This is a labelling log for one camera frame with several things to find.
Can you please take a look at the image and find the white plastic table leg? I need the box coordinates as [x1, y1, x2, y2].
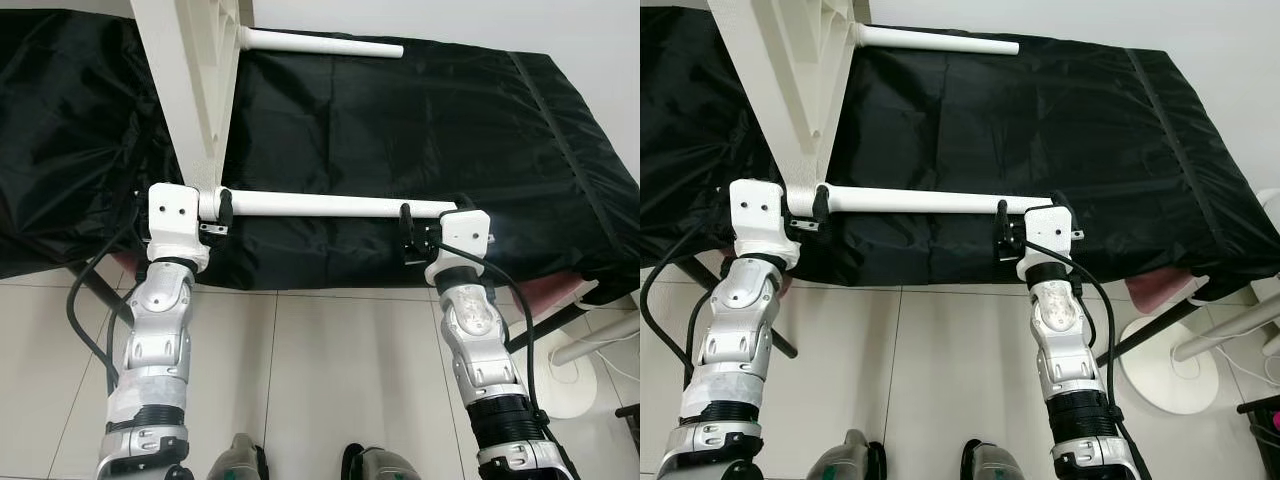
[785, 183, 1056, 218]
[238, 27, 405, 59]
[855, 24, 1021, 56]
[198, 188, 459, 223]

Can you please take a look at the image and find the white plastic table top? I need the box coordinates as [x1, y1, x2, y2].
[130, 0, 256, 201]
[708, 0, 871, 216]

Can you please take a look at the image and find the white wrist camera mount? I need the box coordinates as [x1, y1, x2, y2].
[1015, 205, 1084, 282]
[728, 180, 801, 271]
[425, 208, 496, 287]
[148, 183, 213, 273]

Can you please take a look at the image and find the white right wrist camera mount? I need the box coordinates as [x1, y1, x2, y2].
[425, 208, 496, 287]
[1015, 205, 1084, 282]

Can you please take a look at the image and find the white pedestal fan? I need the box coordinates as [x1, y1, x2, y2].
[535, 280, 641, 421]
[1115, 290, 1280, 417]

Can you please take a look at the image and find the grey robot left foot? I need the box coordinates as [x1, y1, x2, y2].
[205, 432, 269, 480]
[805, 430, 886, 480]

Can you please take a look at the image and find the grey robot foot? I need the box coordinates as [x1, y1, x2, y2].
[960, 440, 1037, 480]
[805, 430, 886, 480]
[205, 432, 269, 480]
[340, 443, 431, 480]

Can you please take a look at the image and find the black cloth table cover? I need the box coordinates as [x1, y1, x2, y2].
[640, 5, 1280, 293]
[0, 8, 641, 306]

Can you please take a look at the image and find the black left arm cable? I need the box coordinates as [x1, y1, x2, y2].
[66, 200, 151, 401]
[640, 262, 703, 393]

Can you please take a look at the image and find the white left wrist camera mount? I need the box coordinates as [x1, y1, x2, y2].
[728, 180, 801, 271]
[148, 183, 213, 273]

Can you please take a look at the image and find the grey robot right foot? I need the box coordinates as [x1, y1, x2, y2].
[340, 443, 431, 480]
[960, 440, 1037, 480]

